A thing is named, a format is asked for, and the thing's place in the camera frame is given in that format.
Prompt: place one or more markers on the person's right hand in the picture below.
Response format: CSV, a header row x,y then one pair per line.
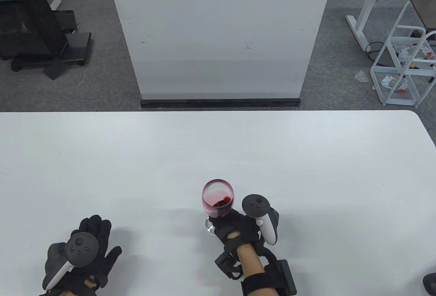
x,y
238,226

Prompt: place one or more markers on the person's left hand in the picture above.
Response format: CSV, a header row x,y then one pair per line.
x,y
105,239

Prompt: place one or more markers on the clear wine glass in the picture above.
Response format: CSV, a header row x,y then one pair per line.
x,y
218,192

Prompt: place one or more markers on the person's right forearm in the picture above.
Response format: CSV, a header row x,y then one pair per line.
x,y
250,262

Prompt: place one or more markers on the grey and white hand controller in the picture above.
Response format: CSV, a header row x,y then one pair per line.
x,y
81,248
257,205

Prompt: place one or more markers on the white table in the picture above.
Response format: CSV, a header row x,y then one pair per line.
x,y
272,152

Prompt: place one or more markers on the black partition base bar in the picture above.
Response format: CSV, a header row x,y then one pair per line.
x,y
218,103

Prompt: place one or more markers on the white partition board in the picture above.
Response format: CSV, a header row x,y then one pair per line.
x,y
218,36

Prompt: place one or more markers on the clear plastic wrapper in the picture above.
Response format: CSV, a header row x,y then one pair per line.
x,y
361,77

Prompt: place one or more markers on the black wheeled stand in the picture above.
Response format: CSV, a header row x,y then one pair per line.
x,y
76,45

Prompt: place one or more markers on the black rounded object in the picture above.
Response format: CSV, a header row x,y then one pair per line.
x,y
430,284

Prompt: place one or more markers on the crumpled white packet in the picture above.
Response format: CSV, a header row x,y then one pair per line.
x,y
388,81

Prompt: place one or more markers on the small black box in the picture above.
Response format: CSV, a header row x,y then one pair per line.
x,y
66,19

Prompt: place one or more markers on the black monitor stand cart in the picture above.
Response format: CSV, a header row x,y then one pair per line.
x,y
27,30

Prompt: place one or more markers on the pile of crumpled wrappers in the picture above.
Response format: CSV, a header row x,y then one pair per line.
x,y
420,54

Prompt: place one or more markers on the brown board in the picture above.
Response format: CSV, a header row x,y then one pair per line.
x,y
425,9

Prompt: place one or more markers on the black glove sensor bracket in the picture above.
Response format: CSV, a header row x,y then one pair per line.
x,y
228,265

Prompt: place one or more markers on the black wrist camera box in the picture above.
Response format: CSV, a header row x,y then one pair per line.
x,y
286,275

